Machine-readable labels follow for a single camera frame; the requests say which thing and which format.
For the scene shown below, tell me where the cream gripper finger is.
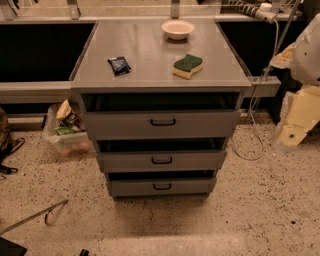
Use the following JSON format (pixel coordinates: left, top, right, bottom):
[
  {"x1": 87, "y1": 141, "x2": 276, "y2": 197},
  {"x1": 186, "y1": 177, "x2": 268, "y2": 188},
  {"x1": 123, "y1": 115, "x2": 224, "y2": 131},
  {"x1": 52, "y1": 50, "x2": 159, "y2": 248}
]
[
  {"x1": 274, "y1": 85, "x2": 320, "y2": 152},
  {"x1": 271, "y1": 43, "x2": 295, "y2": 69}
]

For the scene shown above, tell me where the grey top drawer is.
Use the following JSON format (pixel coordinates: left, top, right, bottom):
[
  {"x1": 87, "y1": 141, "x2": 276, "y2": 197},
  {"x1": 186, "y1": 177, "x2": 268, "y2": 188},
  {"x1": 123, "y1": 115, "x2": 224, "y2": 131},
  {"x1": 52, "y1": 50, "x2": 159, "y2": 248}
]
[{"x1": 80, "y1": 93, "x2": 240, "y2": 140}]

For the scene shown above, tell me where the grey drawer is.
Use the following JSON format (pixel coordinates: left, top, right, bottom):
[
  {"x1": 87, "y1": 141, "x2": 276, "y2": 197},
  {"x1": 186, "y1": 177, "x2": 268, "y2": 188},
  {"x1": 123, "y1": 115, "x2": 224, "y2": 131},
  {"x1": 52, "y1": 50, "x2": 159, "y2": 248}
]
[
  {"x1": 80, "y1": 93, "x2": 240, "y2": 140},
  {"x1": 98, "y1": 138, "x2": 226, "y2": 173},
  {"x1": 106, "y1": 170, "x2": 216, "y2": 197}
]

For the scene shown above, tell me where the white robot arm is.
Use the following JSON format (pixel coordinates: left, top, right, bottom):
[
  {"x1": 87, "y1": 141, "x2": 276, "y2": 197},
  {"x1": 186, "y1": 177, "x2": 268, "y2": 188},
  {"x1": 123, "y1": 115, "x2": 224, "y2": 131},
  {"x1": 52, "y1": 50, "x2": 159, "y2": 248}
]
[{"x1": 271, "y1": 13, "x2": 320, "y2": 152}]

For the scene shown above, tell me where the grey middle drawer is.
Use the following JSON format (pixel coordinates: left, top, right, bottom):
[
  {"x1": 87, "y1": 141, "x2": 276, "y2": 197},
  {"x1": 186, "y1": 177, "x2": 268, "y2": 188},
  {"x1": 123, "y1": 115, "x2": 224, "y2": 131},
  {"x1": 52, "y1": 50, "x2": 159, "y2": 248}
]
[{"x1": 98, "y1": 138, "x2": 226, "y2": 173}]

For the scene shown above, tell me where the grey drawer cabinet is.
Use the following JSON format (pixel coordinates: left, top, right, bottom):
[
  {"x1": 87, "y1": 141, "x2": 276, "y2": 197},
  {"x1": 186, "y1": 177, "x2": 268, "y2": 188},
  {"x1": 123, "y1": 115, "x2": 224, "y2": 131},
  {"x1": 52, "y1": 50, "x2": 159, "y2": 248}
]
[{"x1": 68, "y1": 18, "x2": 253, "y2": 201}]

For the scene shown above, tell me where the grey bottom drawer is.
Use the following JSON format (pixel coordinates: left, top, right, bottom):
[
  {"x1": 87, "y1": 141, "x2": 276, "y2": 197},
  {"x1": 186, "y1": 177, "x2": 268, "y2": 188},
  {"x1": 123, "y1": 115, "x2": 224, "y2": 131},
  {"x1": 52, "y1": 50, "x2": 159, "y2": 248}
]
[{"x1": 106, "y1": 170, "x2": 216, "y2": 197}]

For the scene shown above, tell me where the white power strip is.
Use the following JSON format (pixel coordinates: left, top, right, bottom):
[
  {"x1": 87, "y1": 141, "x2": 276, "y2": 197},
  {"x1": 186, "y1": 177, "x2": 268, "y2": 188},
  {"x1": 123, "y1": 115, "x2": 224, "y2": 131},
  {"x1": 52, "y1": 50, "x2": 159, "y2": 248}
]
[{"x1": 228, "y1": 0, "x2": 276, "y2": 24}]

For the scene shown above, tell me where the green yellow sponge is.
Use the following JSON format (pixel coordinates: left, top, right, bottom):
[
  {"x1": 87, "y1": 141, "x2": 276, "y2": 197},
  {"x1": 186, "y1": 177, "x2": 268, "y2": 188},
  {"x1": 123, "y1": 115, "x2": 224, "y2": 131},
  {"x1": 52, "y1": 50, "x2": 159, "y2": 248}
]
[{"x1": 173, "y1": 54, "x2": 203, "y2": 80}]

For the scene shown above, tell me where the white bowl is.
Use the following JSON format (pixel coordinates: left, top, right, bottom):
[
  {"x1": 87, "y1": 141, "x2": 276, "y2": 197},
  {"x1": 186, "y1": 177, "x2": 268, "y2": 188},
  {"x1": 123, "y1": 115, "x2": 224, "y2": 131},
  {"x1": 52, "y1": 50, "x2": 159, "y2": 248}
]
[{"x1": 161, "y1": 20, "x2": 195, "y2": 40}]

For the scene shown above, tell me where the dark blue snack packet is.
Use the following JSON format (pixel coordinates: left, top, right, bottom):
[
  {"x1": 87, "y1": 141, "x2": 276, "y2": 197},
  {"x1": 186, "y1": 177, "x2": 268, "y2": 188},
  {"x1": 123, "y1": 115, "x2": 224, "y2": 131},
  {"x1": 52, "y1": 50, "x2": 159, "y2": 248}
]
[{"x1": 108, "y1": 56, "x2": 131, "y2": 76}]

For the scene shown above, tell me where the snack bag in bin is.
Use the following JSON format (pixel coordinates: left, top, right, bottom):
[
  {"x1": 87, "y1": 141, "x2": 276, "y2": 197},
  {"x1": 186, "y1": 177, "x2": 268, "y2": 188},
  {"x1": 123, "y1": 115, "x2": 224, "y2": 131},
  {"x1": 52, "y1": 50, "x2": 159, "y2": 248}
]
[{"x1": 56, "y1": 100, "x2": 81, "y2": 127}]

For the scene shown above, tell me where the clear plastic bin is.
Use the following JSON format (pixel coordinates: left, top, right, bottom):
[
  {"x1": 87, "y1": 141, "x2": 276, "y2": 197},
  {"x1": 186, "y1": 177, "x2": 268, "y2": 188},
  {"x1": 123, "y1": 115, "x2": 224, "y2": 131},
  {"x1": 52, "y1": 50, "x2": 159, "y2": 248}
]
[{"x1": 42, "y1": 104, "x2": 93, "y2": 155}]

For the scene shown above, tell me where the metal rod on floor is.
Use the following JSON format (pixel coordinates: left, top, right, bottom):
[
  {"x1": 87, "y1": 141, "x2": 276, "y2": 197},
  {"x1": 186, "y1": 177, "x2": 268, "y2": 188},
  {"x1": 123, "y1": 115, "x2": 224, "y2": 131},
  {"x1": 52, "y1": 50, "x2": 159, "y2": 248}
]
[{"x1": 0, "y1": 199, "x2": 68, "y2": 236}]

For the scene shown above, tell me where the black object bottom left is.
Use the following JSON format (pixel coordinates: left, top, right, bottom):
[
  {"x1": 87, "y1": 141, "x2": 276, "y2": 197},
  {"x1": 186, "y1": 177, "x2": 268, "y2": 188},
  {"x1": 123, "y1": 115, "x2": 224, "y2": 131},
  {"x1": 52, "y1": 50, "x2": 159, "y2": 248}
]
[{"x1": 0, "y1": 237, "x2": 27, "y2": 256}]

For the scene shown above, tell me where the white cable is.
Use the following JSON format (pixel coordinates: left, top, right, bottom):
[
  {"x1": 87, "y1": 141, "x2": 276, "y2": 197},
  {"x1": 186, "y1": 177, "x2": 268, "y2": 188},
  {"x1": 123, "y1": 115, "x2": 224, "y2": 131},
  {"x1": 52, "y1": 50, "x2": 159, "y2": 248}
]
[{"x1": 231, "y1": 18, "x2": 280, "y2": 162}]

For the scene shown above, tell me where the dark bag with straps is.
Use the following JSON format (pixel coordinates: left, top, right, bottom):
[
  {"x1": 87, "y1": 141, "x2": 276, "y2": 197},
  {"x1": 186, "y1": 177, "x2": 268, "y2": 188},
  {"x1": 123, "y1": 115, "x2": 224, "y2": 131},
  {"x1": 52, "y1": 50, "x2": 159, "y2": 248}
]
[{"x1": 0, "y1": 108, "x2": 25, "y2": 180}]

